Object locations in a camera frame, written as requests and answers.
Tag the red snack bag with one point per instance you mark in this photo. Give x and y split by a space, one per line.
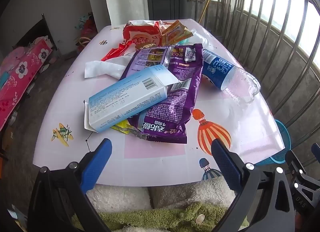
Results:
140 34

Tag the red wrapper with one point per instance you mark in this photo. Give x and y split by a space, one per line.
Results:
115 51

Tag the yellow wrapper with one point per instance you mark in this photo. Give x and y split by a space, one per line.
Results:
121 127

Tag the white fleece garment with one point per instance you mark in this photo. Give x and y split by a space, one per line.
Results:
120 197

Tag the blue plastic wastebasket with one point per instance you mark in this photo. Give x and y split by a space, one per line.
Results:
280 147

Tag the clear plastic wrapper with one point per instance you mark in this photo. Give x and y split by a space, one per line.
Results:
200 38

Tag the purple snack bag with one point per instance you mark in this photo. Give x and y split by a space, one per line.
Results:
175 91

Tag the white paper tissue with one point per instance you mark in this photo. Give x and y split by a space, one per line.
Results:
100 68

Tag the clear plastic bottle blue label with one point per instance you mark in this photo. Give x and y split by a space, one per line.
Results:
220 69

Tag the metal balcony railing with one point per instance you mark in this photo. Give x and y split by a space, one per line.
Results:
275 34

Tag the light blue carton box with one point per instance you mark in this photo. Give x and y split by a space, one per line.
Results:
125 97

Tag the red cloth bundle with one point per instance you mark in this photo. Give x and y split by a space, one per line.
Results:
88 29

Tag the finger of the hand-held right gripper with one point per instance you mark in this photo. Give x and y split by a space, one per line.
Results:
315 150
300 179

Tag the dark wooden frame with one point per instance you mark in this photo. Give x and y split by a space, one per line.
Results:
35 29

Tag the pink printed tablecloth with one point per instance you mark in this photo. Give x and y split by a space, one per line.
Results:
75 102

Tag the green fleece garment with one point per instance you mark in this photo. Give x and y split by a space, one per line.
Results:
155 218

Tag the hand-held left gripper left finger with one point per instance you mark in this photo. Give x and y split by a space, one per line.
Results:
96 164

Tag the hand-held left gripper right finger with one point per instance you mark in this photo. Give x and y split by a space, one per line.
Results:
226 164

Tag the orange sachet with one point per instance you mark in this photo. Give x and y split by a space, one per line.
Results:
173 33

